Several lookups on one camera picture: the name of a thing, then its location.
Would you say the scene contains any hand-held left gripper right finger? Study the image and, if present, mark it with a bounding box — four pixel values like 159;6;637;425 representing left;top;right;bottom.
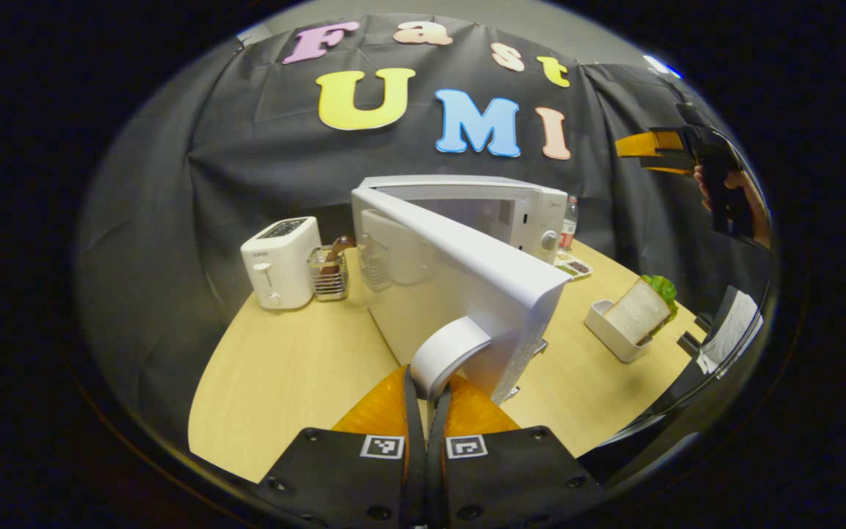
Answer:
427;371;604;529

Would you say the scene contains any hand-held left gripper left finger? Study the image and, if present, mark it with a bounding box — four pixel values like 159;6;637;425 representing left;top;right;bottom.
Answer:
254;365;427;529

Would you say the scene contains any sandwich with lettuce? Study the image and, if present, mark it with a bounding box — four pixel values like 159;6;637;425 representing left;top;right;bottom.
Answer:
603;274;680;346

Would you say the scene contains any white microwave oven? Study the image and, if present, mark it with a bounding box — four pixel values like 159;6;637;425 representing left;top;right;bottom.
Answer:
350;174;573;405

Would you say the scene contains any small ceiling light panel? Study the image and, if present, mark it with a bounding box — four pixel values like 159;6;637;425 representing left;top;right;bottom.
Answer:
643;54;682;79

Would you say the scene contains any clear plastic bottle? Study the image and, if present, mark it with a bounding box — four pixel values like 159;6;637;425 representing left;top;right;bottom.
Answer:
560;195;580;251

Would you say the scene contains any white tray with seeds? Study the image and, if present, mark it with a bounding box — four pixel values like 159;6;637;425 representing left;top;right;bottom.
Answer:
553;250;594;281

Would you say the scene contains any white sheet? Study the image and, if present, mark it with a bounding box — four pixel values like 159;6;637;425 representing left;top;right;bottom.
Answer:
698;288;764;375

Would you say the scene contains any white sandwich holder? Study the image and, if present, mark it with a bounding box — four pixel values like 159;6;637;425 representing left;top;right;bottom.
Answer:
585;299;653;364

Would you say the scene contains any brown utensil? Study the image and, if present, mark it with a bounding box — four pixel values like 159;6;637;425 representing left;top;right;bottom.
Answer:
318;235;357;277

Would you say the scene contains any white toaster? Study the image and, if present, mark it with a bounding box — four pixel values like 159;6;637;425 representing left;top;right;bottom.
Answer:
240;216;322;311

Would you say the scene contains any black backdrop cloth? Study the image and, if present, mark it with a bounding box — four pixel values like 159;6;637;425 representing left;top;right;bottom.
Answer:
74;13;773;442

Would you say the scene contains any wire utensil basket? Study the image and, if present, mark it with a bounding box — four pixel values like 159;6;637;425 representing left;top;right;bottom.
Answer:
307;245;351;303

